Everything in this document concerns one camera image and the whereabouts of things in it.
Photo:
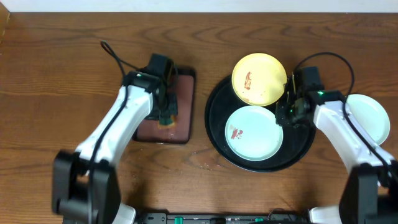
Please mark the light blue plate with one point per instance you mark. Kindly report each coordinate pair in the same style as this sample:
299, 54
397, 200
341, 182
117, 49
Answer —
371, 115
252, 134

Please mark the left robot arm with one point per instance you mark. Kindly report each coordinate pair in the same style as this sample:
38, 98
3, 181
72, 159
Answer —
85, 186

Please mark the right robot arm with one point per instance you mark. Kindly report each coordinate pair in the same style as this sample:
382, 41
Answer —
370, 194

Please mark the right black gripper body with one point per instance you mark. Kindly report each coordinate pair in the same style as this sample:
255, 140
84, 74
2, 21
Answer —
288, 115

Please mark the yellow plate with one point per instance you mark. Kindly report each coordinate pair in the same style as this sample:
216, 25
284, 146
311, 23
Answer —
259, 79

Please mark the green yellow sponge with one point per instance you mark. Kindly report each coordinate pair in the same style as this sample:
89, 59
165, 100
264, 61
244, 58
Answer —
166, 122

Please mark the light blue plate front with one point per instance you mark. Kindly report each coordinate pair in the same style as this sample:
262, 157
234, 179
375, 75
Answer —
371, 115

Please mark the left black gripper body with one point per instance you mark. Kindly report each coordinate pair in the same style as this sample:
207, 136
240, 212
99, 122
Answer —
168, 112

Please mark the black rectangular water tray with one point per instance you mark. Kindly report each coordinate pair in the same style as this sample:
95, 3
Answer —
148, 130

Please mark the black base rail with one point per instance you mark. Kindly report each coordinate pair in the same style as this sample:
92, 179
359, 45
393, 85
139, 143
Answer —
165, 217

